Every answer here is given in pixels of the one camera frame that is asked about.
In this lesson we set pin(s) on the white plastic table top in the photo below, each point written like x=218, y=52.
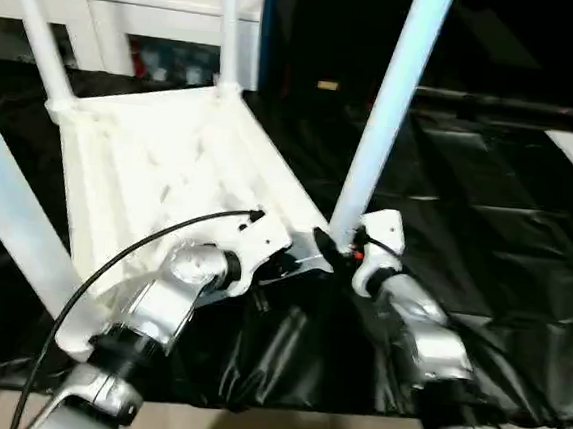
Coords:
x=171, y=154

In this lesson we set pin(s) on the black plastic mat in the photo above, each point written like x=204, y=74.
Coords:
x=505, y=244

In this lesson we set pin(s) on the small yellow label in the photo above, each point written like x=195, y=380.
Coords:
x=327, y=85

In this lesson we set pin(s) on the black low shelf board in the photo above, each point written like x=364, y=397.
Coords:
x=517, y=104

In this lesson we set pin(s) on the red bottle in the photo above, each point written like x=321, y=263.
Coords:
x=137, y=61

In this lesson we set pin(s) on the white sideboard cabinet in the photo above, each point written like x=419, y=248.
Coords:
x=174, y=14

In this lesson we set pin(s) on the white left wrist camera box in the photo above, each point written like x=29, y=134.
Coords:
x=262, y=241

